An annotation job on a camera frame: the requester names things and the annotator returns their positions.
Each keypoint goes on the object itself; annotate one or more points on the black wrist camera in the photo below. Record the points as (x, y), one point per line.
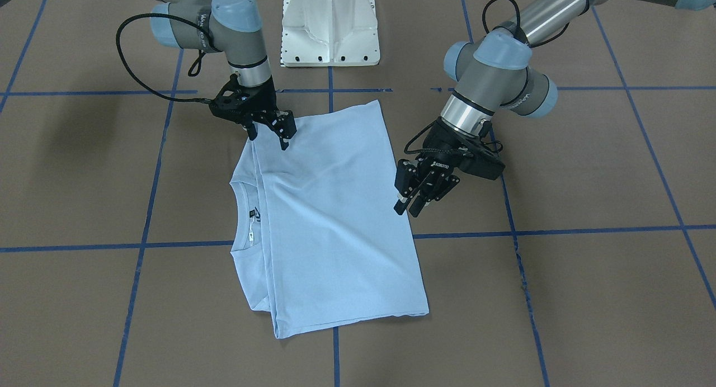
(482, 159)
(228, 102)

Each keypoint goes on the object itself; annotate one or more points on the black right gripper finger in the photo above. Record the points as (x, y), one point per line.
(251, 129)
(284, 127)

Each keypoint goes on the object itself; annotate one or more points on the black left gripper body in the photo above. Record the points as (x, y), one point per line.
(440, 140)

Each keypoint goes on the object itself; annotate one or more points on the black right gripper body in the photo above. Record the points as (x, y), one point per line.
(265, 102)

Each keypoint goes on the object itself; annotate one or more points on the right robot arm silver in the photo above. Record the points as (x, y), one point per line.
(233, 28)

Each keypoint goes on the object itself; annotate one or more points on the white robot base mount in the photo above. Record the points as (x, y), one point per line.
(329, 33)

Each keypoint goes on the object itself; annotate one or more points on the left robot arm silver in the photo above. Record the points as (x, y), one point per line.
(491, 74)

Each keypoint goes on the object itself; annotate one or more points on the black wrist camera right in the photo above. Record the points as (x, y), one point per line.
(228, 102)

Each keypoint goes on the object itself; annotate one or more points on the light blue t-shirt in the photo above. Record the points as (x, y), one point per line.
(318, 243)

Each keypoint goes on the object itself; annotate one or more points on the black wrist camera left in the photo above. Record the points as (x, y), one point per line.
(482, 159)

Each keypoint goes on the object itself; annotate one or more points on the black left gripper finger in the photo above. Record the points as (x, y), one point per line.
(406, 180)
(433, 187)

